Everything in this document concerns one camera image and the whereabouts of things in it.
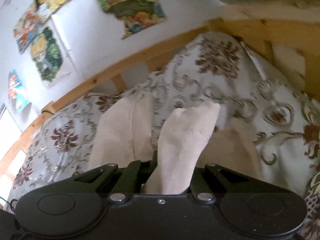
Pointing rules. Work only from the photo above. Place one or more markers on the landscape painting poster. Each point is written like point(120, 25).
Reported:
point(136, 15)

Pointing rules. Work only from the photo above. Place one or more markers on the red haired anime poster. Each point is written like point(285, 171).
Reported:
point(27, 28)

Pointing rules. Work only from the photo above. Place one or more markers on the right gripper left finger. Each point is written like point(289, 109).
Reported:
point(111, 179)

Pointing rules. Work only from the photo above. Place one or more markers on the beige hooded zip jacket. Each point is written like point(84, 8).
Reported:
point(187, 139)

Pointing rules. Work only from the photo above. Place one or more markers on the orange haired anime sticker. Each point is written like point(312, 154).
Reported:
point(17, 91)

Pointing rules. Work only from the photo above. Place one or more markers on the blond anime character poster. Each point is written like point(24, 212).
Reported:
point(50, 58)

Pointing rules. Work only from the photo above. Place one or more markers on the wooden bed frame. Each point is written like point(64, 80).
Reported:
point(284, 32)

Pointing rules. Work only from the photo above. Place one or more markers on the floral patterned bed quilt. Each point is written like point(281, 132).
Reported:
point(282, 122)

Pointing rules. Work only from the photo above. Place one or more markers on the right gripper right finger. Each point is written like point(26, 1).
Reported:
point(199, 189)

